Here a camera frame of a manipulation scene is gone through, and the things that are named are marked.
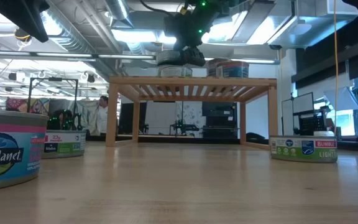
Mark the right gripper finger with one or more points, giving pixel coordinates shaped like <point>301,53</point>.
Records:
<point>194,57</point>

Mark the white board panel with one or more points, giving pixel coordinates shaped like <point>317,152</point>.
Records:
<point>287,118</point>

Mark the patterned white panel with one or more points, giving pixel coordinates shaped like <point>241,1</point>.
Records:
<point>193,112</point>

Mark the white shade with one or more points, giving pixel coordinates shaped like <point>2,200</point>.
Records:
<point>343,99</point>

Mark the black cabinet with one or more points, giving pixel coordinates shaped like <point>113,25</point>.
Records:
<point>219,116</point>

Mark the grey cloth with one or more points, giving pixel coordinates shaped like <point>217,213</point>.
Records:
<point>87,109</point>

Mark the narrow spiral ventilation duct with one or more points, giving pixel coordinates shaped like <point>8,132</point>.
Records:
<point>121,11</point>

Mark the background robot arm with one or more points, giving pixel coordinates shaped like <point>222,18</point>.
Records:
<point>182,127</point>
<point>64,119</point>

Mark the wooden slatted shelf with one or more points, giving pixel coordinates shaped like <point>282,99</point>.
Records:
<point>194,81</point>

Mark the ceiling security camera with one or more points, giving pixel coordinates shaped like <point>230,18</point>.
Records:
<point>275,47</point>

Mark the large spiral ventilation duct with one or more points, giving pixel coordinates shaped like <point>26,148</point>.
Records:
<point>73,39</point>

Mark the grey rectangular duct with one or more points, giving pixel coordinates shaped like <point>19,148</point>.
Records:
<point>145,20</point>

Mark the white ceiling duct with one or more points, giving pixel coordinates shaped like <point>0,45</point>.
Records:
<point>303,28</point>

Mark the person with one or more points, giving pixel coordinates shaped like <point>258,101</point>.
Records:
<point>103,115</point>

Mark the ceiling strip light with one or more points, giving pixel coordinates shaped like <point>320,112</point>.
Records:
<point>261,61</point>
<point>126,57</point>
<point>64,55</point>

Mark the black crate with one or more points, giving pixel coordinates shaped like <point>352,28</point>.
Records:
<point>312,124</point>

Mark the black frame stand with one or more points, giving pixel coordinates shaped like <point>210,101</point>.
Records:
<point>54,79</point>

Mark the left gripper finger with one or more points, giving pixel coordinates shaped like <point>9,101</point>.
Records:
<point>26,15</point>

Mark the Wild Planet blue tuna can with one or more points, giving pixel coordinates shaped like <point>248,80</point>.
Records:
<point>11,155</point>
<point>211,68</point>
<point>233,70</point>

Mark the colourful cloth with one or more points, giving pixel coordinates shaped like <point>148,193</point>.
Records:
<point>39,105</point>

